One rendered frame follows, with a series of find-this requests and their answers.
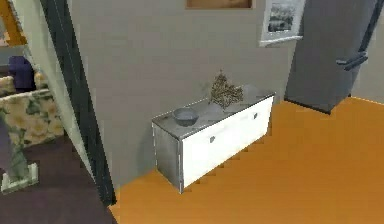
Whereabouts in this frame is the grey bowl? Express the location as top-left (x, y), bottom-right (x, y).
top-left (172, 107), bottom-right (200, 127)

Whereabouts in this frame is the dried brown house plant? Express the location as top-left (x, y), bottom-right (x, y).
top-left (209, 69), bottom-right (245, 110)

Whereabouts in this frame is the white low cabinet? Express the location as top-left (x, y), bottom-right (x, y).
top-left (151, 87), bottom-right (276, 195)

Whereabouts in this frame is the dark room door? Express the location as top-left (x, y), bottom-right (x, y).
top-left (38, 0), bottom-right (118, 207)

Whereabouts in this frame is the white framed picture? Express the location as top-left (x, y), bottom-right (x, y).
top-left (258, 0), bottom-right (307, 48)

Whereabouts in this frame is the grey fridge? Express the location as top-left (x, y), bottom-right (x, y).
top-left (283, 0), bottom-right (384, 115)

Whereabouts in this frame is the floral patterned sofa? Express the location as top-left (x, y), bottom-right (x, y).
top-left (0, 70), bottom-right (65, 148)

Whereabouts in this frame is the dark blue armchair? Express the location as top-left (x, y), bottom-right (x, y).
top-left (8, 55), bottom-right (36, 91)

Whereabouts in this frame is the dark fridge handle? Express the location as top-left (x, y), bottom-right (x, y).
top-left (335, 50), bottom-right (369, 72)

